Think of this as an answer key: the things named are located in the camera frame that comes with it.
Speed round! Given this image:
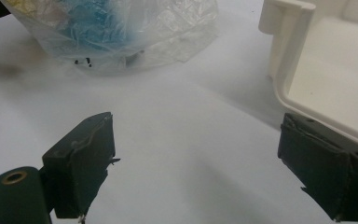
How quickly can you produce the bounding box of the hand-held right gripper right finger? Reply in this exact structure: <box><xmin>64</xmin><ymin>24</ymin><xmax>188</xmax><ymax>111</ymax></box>
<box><xmin>277</xmin><ymin>112</ymin><xmax>358</xmax><ymax>222</ymax></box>

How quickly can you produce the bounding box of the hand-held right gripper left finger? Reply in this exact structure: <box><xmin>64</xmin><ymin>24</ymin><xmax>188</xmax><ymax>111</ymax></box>
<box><xmin>41</xmin><ymin>111</ymin><xmax>121</xmax><ymax>220</ymax></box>

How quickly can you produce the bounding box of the clear plastic bag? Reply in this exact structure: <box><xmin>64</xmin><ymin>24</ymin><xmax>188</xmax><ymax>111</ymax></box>
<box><xmin>0</xmin><ymin>0</ymin><xmax>220</xmax><ymax>77</ymax></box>

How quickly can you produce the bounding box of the blue snack pouch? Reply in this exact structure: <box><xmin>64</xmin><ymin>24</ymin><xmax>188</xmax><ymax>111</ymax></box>
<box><xmin>57</xmin><ymin>0</ymin><xmax>138</xmax><ymax>52</ymax></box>

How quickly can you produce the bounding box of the white plastic tray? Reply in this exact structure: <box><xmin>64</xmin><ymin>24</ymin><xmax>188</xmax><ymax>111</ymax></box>
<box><xmin>258</xmin><ymin>0</ymin><xmax>358</xmax><ymax>147</ymax></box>

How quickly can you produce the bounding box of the pale blue table mat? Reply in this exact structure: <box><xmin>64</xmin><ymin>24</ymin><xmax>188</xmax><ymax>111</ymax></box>
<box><xmin>0</xmin><ymin>0</ymin><xmax>358</xmax><ymax>224</ymax></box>

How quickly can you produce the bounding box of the yellow white packet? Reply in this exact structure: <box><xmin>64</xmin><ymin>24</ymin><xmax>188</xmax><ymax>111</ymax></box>
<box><xmin>4</xmin><ymin>0</ymin><xmax>60</xmax><ymax>18</ymax></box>

